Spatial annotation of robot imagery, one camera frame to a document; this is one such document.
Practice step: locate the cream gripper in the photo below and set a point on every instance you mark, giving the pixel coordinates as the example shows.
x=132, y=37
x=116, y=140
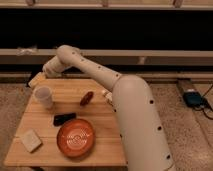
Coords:
x=52, y=68

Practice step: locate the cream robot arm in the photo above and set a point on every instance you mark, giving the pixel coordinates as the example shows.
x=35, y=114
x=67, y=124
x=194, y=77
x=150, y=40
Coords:
x=142, y=134

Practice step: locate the crumpled white paper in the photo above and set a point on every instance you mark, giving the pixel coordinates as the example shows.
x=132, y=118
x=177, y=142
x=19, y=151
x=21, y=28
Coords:
x=26, y=51

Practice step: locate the black rectangular block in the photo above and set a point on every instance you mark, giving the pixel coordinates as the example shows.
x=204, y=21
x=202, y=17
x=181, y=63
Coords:
x=61, y=119

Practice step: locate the red-brown sausage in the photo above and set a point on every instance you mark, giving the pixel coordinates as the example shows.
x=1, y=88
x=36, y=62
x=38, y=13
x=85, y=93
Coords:
x=87, y=98

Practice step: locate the wooden table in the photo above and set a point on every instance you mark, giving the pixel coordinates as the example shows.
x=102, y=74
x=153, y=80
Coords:
x=67, y=94

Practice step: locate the beige sponge block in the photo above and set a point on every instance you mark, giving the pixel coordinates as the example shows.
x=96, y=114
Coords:
x=30, y=140

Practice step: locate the orange ribbed bowl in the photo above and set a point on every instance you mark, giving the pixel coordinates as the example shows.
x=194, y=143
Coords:
x=75, y=138

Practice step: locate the blue power adapter box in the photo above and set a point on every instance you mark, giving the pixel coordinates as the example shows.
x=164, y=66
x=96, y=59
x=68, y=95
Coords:
x=192, y=98

